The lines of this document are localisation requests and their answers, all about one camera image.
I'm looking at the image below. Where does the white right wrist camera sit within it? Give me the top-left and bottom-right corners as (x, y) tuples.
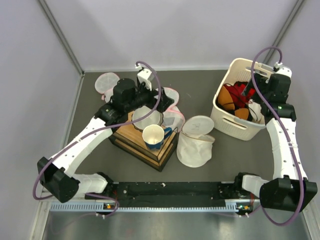
(273, 61), (293, 78)

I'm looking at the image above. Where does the wooden tiered stand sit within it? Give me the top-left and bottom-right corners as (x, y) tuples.
(109, 121), (178, 172)

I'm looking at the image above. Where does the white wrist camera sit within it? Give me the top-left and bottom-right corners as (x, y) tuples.
(135, 63), (155, 92)
(273, 61), (293, 78)

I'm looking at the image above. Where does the blue and white cup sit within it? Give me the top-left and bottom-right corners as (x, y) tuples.
(142, 124), (173, 151)

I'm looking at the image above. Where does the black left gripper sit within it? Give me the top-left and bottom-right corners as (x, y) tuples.
(125, 80), (174, 113)

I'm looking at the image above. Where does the black clothing in basket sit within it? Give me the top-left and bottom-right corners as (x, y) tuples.
(217, 81), (262, 123)

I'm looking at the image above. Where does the pink-trimmed mesh laundry bag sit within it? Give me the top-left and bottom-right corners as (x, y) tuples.
(162, 87), (186, 133)

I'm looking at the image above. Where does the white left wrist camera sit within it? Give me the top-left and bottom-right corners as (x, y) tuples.
(135, 63), (155, 92)

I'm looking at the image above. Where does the grey slotted cable duct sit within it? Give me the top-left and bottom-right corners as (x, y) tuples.
(49, 201), (253, 213)

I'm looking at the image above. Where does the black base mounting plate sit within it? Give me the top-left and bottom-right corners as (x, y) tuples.
(98, 182), (253, 207)

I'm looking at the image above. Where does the orange and black bra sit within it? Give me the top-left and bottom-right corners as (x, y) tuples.
(216, 86), (250, 120)

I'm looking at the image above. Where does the white mesh laundry bag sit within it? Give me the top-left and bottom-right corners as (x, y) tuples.
(176, 115), (215, 168)

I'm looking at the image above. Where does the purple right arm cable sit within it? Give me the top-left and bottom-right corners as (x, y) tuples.
(251, 46), (307, 225)

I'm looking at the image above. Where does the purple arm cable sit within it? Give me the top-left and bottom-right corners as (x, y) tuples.
(32, 60), (162, 217)
(251, 46), (307, 225)

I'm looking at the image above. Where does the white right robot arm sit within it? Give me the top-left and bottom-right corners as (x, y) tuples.
(233, 72), (318, 212)

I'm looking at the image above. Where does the white plastic laundry basket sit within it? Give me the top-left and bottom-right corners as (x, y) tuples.
(210, 58), (266, 141)

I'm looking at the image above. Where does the red bra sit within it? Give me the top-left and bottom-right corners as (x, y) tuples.
(223, 83), (256, 104)

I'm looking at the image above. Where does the white scalloped bowl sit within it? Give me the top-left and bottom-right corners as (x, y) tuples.
(132, 106), (162, 131)

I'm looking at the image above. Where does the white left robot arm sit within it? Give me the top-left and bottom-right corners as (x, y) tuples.
(37, 78), (174, 203)

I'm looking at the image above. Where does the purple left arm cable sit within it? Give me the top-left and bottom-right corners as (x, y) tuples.
(32, 60), (162, 217)

